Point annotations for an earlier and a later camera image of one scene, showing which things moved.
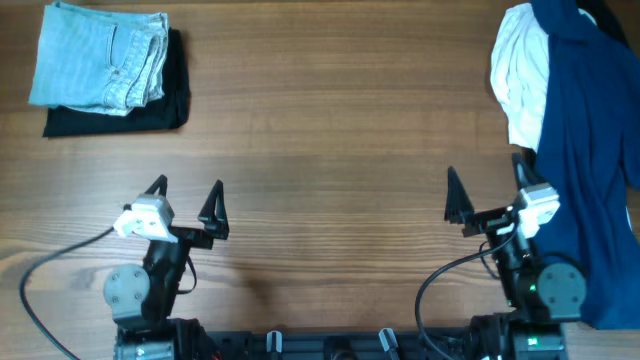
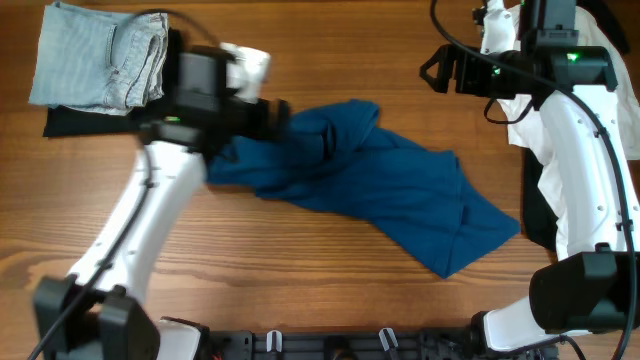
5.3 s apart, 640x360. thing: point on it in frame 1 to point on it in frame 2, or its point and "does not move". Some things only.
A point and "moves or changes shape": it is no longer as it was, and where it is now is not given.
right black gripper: (491, 221) to (461, 70)
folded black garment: (168, 111) does not move
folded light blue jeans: (101, 60) does not move
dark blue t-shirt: (588, 148) moves or changes shape
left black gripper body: (177, 255) to (252, 119)
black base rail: (486, 343) does not move
